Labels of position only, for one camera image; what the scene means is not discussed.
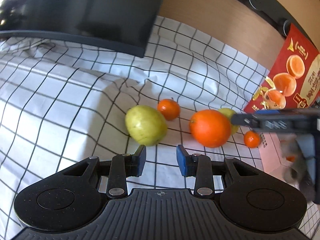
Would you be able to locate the large orange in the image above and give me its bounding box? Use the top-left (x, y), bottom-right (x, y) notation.
top-left (189, 109), bottom-right (231, 148)

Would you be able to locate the small green guava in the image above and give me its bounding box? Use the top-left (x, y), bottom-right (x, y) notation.
top-left (218, 108), bottom-right (240, 135)

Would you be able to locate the small mandarin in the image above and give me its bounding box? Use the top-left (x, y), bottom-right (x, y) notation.
top-left (157, 99), bottom-right (181, 121)

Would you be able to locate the pink gift box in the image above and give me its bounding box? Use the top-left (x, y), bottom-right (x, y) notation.
top-left (258, 133), bottom-right (297, 184)

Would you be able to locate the red snack bag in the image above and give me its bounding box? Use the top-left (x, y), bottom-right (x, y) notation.
top-left (244, 24), bottom-right (319, 113)

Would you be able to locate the checked white tablecloth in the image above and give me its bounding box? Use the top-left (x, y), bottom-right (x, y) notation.
top-left (1, 17), bottom-right (319, 239)

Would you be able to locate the black monitor on left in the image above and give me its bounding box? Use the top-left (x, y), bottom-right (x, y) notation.
top-left (1, 0), bottom-right (163, 57)

